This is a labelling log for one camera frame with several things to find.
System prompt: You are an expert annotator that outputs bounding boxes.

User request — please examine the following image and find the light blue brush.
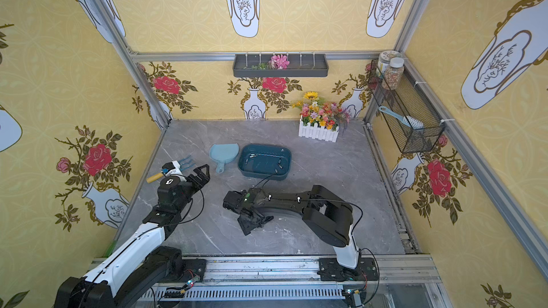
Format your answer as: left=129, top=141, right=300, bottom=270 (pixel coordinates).
left=378, top=106, right=425, bottom=130

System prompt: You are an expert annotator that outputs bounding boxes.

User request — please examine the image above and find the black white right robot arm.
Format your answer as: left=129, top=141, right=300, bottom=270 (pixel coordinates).
left=223, top=185, right=380, bottom=282

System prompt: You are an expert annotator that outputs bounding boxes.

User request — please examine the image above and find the pink flower on shelf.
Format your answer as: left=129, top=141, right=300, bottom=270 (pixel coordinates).
left=268, top=54, right=291, bottom=69

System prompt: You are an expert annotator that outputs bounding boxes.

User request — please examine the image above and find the dark wall shelf tray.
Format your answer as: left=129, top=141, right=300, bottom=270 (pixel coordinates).
left=233, top=52, right=329, bottom=78

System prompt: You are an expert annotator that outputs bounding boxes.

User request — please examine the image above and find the black wire mesh basket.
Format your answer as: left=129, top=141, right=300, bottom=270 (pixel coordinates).
left=368, top=60, right=445, bottom=153

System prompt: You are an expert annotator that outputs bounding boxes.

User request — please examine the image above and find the blue rake yellow handle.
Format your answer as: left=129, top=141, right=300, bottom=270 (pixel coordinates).
left=146, top=156, right=195, bottom=183

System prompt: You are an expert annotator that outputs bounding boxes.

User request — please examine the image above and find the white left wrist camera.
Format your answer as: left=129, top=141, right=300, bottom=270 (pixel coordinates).
left=161, top=161, right=182, bottom=177

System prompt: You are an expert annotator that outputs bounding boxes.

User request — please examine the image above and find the white fence flower box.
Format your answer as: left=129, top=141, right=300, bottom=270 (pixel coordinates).
left=292, top=91, right=350, bottom=143

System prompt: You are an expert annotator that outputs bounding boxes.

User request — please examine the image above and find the light blue dustpan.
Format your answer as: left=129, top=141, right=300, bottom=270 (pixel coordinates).
left=209, top=143, right=239, bottom=173

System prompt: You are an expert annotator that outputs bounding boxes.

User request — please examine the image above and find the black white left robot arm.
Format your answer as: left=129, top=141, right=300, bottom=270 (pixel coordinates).
left=54, top=165, right=211, bottom=307

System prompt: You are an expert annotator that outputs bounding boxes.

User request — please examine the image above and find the glass jar white lid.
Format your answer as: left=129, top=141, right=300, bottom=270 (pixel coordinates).
left=377, top=51, right=402, bottom=76

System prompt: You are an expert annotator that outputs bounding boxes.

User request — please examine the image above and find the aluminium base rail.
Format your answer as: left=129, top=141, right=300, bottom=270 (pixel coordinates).
left=68, top=254, right=455, bottom=308

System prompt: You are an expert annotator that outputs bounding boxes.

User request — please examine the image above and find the teal plastic storage box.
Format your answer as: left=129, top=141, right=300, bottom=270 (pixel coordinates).
left=238, top=144, right=292, bottom=181

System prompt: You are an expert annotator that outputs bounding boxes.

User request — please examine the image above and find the spice jar white lid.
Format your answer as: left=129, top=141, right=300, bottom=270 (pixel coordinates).
left=382, top=57, right=405, bottom=90

